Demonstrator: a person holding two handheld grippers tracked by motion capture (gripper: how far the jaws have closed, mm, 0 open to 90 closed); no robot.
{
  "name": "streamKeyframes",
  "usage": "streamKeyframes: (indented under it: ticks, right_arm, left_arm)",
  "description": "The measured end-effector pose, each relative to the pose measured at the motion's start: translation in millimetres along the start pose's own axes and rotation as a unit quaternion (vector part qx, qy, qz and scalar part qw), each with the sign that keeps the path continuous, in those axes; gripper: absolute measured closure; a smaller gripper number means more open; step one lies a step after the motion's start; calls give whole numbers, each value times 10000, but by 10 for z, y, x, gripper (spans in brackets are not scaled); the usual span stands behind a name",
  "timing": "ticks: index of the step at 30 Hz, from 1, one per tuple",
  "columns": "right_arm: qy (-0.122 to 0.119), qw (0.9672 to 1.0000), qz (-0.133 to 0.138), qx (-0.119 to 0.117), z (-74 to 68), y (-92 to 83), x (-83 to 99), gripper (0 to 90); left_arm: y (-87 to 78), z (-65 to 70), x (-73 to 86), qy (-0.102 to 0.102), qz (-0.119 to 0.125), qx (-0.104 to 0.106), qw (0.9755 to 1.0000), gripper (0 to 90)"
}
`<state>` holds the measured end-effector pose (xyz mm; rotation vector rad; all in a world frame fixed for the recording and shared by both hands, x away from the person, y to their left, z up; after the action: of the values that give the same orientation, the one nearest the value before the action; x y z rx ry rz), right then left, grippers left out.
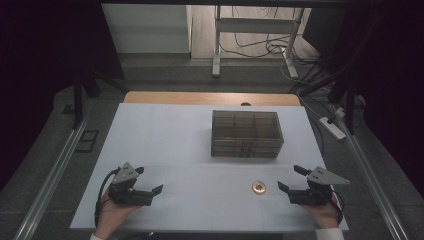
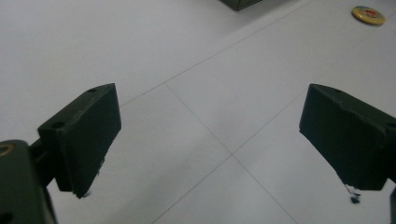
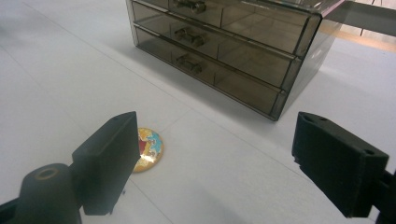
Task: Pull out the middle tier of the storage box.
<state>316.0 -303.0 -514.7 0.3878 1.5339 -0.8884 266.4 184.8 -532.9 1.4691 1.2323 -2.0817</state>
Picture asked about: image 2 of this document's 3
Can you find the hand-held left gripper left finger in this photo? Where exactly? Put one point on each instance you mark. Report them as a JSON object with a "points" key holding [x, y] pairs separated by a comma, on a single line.
{"points": [[84, 137]]}

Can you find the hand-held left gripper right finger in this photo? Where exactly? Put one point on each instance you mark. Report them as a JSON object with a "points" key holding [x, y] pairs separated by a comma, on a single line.
{"points": [[348, 140]]}

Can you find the round yellow badge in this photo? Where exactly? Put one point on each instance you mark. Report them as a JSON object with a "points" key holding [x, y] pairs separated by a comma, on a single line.
{"points": [[368, 15]]}

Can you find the smoky transparent drawer box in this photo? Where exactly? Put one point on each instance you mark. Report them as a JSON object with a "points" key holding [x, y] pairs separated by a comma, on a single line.
{"points": [[239, 3]]}

